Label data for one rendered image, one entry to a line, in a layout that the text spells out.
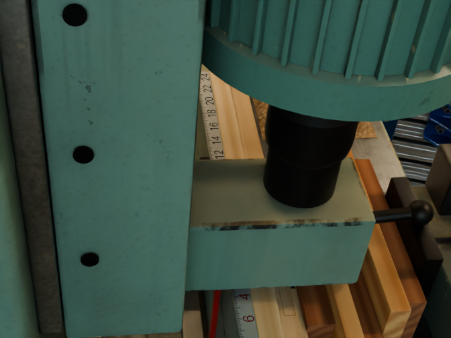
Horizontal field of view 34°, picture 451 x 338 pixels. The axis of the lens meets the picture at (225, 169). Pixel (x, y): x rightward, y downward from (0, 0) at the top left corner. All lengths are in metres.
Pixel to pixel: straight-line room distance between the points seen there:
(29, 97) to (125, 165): 0.07
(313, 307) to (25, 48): 0.32
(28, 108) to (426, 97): 0.20
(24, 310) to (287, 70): 0.20
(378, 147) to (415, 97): 0.41
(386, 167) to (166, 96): 0.43
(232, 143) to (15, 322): 0.32
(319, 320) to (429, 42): 0.26
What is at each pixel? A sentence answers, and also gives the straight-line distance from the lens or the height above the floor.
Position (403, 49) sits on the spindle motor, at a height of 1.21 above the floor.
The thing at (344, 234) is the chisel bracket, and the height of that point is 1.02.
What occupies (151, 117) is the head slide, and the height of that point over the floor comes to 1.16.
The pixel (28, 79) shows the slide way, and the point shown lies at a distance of 0.37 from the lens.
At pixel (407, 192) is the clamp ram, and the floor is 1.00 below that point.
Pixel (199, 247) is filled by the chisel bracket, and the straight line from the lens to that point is 0.51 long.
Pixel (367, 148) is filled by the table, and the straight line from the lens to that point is 0.80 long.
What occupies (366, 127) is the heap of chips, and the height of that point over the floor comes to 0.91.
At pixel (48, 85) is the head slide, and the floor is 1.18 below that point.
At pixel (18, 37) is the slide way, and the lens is 0.35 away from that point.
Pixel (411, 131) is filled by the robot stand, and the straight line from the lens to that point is 1.36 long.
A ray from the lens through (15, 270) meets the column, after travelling 0.41.
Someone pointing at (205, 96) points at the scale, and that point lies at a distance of 0.74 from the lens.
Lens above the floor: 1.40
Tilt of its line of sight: 42 degrees down
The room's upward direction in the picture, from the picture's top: 6 degrees clockwise
